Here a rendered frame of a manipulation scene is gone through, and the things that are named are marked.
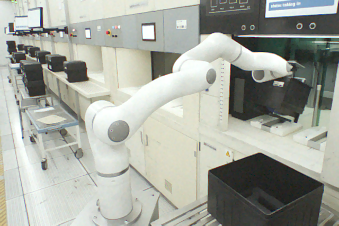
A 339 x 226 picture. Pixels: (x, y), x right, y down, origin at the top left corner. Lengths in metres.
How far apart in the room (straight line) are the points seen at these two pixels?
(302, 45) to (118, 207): 1.31
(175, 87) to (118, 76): 1.81
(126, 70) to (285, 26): 1.91
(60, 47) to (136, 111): 4.79
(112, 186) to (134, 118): 0.26
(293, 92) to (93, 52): 3.27
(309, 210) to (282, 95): 0.64
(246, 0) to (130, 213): 1.02
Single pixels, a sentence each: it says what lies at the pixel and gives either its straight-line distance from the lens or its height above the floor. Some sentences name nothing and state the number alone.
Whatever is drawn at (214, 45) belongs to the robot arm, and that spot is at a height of 1.36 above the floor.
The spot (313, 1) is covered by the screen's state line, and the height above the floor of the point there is 1.51.
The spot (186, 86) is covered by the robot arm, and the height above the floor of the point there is 1.22.
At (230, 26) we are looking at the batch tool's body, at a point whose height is 1.44.
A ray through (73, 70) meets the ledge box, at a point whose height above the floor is 0.97.
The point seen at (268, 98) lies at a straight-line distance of 1.45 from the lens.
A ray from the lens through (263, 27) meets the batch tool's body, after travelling 1.19.
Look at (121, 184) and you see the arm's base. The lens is 0.94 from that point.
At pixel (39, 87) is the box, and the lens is 4.59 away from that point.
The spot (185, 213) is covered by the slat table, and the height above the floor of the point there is 0.75.
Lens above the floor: 1.42
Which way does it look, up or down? 16 degrees down
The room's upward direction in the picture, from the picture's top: 1 degrees counter-clockwise
